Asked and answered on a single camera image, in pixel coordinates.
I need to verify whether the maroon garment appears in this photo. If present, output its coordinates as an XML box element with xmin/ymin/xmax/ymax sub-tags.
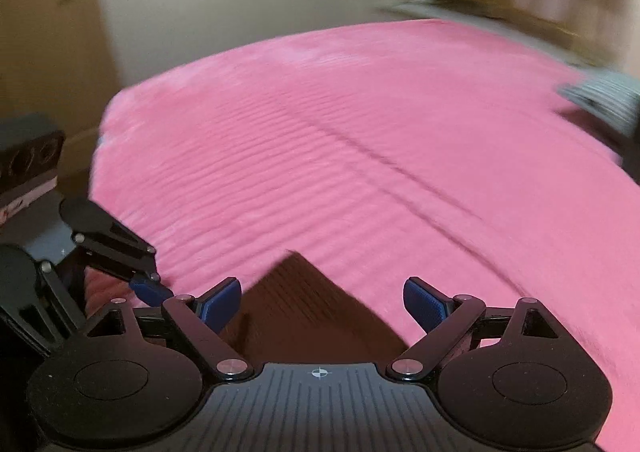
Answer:
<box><xmin>220</xmin><ymin>249</ymin><xmax>412</xmax><ymax>369</ymax></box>

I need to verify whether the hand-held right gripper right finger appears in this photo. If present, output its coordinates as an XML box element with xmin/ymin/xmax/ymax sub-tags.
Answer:
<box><xmin>387</xmin><ymin>276</ymin><xmax>564</xmax><ymax>382</ymax></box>

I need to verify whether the wooden clothes rack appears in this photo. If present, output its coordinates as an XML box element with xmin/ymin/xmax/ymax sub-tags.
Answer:
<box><xmin>407</xmin><ymin>0</ymin><xmax>640</xmax><ymax>68</ymax></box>

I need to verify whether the pink ribbed blanket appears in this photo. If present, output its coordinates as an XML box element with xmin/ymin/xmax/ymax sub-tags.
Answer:
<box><xmin>82</xmin><ymin>18</ymin><xmax>640</xmax><ymax>452</ymax></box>

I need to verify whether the beige wardrobe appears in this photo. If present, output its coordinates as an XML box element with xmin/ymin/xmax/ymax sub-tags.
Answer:
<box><xmin>0</xmin><ymin>0</ymin><xmax>126</xmax><ymax>174</ymax></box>

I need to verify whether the grey pillow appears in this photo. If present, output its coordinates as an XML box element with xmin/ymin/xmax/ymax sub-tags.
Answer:
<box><xmin>557</xmin><ymin>68</ymin><xmax>640</xmax><ymax>133</ymax></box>

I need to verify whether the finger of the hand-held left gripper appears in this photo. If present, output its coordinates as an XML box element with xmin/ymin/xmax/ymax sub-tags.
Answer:
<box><xmin>38</xmin><ymin>259</ymin><xmax>90</xmax><ymax>331</ymax></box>
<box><xmin>59</xmin><ymin>197</ymin><xmax>174</xmax><ymax>308</ymax></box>

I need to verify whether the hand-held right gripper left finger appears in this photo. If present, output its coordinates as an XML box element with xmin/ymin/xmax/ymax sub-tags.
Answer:
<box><xmin>80</xmin><ymin>276</ymin><xmax>254</xmax><ymax>383</ymax></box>

